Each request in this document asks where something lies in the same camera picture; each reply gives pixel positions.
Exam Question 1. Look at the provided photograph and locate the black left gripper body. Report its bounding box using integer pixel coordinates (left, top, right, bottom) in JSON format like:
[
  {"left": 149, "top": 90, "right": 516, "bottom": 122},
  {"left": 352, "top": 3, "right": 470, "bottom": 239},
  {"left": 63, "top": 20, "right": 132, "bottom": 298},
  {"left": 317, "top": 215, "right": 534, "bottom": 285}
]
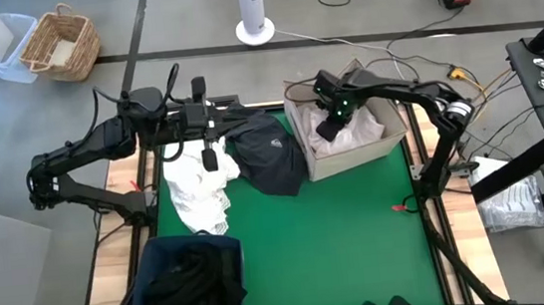
[{"left": 179, "top": 100, "right": 215, "bottom": 145}]

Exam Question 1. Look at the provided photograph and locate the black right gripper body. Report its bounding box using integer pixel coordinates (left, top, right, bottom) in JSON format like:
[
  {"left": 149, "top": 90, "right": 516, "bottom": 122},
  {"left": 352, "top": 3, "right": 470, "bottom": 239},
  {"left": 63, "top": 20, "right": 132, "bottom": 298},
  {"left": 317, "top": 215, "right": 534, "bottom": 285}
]
[{"left": 311, "top": 65, "right": 365, "bottom": 123}]

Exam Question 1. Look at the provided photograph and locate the large white cloth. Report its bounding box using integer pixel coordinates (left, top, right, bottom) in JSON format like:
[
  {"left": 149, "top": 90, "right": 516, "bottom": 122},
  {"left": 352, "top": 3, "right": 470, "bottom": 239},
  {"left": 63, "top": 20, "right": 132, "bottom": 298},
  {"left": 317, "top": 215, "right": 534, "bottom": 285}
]
[{"left": 300, "top": 96, "right": 388, "bottom": 160}]

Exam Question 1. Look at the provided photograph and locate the white lace knit garment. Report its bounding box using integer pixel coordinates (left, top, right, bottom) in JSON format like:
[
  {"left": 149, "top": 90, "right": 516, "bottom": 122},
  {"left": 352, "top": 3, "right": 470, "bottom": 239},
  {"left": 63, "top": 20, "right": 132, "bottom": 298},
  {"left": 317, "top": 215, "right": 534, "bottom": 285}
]
[{"left": 159, "top": 134, "right": 248, "bottom": 241}]

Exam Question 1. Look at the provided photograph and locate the dark grey logo garment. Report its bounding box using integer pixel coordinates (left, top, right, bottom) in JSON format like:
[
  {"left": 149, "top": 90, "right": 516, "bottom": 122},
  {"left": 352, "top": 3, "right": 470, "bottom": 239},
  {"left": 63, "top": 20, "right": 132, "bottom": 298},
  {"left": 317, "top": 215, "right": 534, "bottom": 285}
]
[{"left": 220, "top": 96, "right": 310, "bottom": 202}]

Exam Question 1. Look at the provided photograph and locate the black garment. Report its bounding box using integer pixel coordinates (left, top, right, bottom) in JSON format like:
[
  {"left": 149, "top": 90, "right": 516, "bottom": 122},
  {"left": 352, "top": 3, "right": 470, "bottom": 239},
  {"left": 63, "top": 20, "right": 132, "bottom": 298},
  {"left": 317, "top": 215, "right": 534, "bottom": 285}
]
[{"left": 138, "top": 237, "right": 251, "bottom": 305}]

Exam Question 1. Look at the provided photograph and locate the beige fabric storage box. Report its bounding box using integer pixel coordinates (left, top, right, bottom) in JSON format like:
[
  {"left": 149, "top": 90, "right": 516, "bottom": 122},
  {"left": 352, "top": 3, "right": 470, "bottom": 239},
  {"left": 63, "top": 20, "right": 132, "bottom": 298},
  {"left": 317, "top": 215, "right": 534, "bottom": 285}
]
[{"left": 279, "top": 54, "right": 413, "bottom": 185}]

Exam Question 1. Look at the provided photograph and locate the navy white striped fabric bin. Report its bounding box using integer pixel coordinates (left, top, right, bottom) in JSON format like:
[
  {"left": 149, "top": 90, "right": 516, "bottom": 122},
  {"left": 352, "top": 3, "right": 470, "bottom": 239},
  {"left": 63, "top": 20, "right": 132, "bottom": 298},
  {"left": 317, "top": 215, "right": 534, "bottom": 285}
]
[{"left": 119, "top": 227, "right": 249, "bottom": 305}]

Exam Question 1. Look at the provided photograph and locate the yellow plug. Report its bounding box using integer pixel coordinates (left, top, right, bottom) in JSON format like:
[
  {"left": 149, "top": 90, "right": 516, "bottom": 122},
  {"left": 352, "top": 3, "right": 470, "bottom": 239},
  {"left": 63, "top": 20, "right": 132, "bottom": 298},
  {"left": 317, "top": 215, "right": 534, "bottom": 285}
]
[{"left": 447, "top": 66, "right": 470, "bottom": 83}]

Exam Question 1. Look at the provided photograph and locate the wicker basket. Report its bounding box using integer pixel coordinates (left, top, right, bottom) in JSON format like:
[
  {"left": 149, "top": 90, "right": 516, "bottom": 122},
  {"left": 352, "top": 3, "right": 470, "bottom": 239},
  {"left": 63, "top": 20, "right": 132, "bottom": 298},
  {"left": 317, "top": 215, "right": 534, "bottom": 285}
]
[{"left": 13, "top": 0, "right": 105, "bottom": 88}]

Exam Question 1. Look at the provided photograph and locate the green table mat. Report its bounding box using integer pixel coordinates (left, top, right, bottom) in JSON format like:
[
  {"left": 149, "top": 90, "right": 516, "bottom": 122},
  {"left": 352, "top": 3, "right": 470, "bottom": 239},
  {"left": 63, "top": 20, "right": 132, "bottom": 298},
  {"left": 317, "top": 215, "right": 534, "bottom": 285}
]
[{"left": 146, "top": 95, "right": 447, "bottom": 305}]

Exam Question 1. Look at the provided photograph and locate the white paper sheet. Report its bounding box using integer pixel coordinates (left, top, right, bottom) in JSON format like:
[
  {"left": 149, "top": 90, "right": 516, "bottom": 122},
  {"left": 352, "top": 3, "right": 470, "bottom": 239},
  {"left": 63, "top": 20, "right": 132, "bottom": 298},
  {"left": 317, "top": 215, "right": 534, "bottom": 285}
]
[{"left": 48, "top": 37, "right": 80, "bottom": 68}]

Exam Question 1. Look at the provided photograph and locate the clear plastic bin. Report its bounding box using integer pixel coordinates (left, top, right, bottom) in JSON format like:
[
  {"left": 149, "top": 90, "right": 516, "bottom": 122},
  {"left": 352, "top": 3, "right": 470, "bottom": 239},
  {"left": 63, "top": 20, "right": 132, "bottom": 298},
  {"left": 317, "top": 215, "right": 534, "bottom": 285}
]
[{"left": 0, "top": 9, "right": 45, "bottom": 88}]

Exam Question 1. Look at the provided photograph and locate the black stand beam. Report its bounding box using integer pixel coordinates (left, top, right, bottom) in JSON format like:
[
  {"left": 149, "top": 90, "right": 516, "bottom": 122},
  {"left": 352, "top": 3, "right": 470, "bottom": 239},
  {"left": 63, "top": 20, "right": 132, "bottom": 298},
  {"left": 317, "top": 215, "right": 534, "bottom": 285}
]
[{"left": 465, "top": 139, "right": 544, "bottom": 205}]

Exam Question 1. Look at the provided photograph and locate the clear plastic bag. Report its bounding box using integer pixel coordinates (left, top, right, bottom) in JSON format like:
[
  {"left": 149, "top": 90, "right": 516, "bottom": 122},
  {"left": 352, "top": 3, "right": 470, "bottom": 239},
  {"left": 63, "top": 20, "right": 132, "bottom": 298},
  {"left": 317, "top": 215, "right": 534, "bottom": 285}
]
[{"left": 466, "top": 152, "right": 544, "bottom": 236}]

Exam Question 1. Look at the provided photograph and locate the white fan cable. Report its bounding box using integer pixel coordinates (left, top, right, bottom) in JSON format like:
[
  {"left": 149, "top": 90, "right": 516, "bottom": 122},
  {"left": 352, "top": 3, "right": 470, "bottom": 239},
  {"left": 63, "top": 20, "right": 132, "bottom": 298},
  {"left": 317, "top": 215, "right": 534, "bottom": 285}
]
[{"left": 272, "top": 16, "right": 412, "bottom": 101}]

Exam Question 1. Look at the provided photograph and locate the black table frame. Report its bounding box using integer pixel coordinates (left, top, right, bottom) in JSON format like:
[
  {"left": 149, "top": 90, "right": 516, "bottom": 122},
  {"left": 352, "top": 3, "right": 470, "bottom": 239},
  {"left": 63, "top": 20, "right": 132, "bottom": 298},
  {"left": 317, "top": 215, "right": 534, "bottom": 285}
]
[{"left": 55, "top": 69, "right": 518, "bottom": 305}]

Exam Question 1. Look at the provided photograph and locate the black floor cable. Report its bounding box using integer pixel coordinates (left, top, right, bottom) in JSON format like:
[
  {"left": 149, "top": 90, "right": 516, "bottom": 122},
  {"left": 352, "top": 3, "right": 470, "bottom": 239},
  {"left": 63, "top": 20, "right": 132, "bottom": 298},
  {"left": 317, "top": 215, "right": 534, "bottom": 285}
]
[{"left": 383, "top": 6, "right": 470, "bottom": 50}]

